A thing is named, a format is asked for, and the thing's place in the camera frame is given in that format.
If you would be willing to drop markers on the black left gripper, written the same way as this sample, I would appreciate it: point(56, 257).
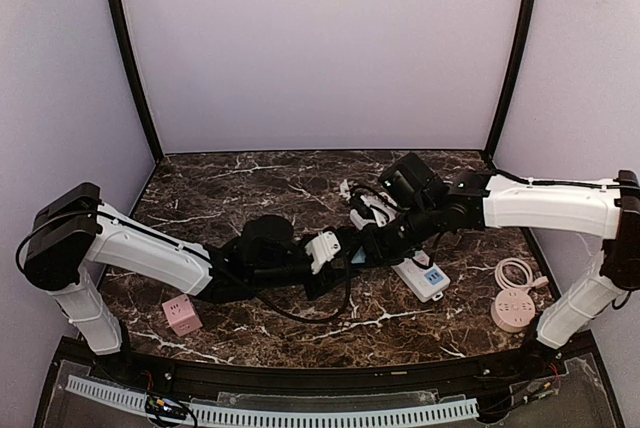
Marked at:
point(316, 286)

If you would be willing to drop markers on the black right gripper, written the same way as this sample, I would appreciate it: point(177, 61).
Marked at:
point(368, 243)

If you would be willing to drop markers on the white multicolour power strip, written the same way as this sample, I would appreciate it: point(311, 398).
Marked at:
point(424, 278)

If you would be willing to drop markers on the pink cube socket adapter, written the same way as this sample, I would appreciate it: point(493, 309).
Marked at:
point(181, 315)

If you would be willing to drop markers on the round pink socket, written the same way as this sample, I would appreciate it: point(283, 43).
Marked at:
point(512, 310)

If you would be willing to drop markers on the small blue charger plug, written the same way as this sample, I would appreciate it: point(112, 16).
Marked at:
point(359, 257)

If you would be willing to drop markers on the white cube socket adapter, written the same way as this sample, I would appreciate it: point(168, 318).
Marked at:
point(359, 221)

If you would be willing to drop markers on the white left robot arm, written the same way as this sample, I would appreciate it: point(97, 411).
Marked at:
point(79, 228)

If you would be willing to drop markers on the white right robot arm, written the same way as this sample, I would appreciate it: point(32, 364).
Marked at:
point(476, 200)

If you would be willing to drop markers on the small circuit board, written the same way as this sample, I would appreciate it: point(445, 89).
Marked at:
point(165, 408)

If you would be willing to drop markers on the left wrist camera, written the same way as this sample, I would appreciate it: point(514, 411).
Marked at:
point(322, 249)

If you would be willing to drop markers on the white slotted cable duct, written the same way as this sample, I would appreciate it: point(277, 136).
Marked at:
point(405, 409)

